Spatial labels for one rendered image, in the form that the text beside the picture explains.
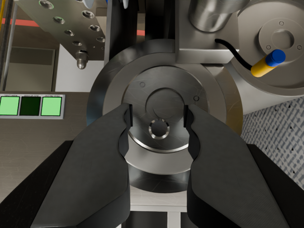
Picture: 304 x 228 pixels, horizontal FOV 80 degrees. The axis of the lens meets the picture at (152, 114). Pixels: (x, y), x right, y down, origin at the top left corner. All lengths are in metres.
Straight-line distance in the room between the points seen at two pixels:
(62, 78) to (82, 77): 0.20
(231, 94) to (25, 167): 0.55
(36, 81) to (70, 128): 2.45
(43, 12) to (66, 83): 1.69
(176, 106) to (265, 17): 0.14
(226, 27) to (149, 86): 0.08
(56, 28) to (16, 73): 2.65
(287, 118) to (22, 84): 2.97
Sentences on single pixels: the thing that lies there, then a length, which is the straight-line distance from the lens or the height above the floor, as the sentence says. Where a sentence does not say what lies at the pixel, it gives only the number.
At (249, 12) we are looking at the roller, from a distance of 0.24.
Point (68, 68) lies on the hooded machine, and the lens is 2.17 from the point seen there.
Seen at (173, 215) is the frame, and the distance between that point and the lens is 0.54.
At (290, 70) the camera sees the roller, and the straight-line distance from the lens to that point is 0.23.
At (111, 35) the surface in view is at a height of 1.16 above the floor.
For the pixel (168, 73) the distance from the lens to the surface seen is 0.16.
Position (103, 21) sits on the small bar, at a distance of 0.41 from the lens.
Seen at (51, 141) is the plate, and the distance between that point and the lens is 0.58.
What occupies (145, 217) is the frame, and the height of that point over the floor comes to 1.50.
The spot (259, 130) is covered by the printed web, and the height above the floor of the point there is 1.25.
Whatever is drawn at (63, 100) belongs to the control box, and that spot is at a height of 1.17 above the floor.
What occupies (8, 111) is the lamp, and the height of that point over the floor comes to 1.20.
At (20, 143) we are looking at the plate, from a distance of 0.62.
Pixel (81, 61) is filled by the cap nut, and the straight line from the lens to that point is 0.57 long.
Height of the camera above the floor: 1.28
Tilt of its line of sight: 9 degrees down
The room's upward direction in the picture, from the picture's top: 179 degrees counter-clockwise
